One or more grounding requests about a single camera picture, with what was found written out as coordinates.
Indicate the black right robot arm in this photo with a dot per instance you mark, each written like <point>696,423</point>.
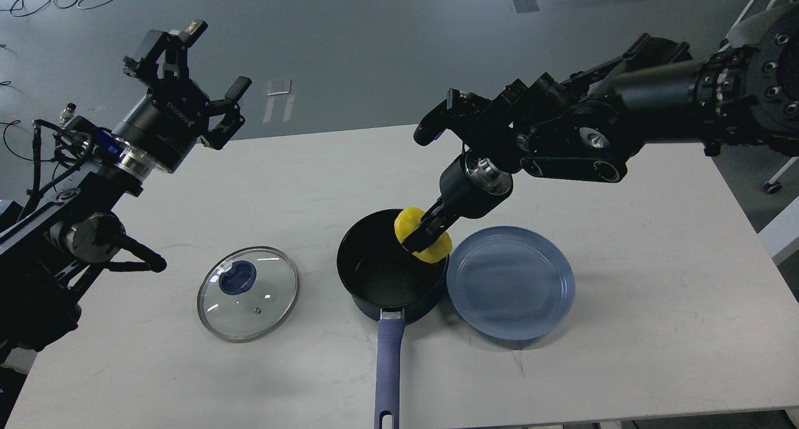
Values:
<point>588,126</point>

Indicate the yellow potato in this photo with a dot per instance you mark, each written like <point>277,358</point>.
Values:
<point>438,251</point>

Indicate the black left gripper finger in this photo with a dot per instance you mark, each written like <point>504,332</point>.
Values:
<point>161,60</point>
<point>229,109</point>

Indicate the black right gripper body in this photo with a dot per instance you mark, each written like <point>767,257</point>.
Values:
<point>471,187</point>

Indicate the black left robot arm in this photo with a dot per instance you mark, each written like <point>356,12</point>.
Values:
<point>65,235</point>

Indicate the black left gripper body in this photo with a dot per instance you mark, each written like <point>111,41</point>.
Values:
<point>165,124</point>

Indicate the blue saucepan with handle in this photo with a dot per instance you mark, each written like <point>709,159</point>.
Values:
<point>392,287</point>

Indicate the glass pot lid blue knob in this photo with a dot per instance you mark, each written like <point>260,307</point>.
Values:
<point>248,294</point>

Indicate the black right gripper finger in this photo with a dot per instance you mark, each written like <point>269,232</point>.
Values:
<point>440,216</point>
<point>415,235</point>

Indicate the blue round plate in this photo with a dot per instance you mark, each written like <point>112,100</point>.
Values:
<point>510,283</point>

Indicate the white table edge right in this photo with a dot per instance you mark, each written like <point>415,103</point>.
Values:
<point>780,236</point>

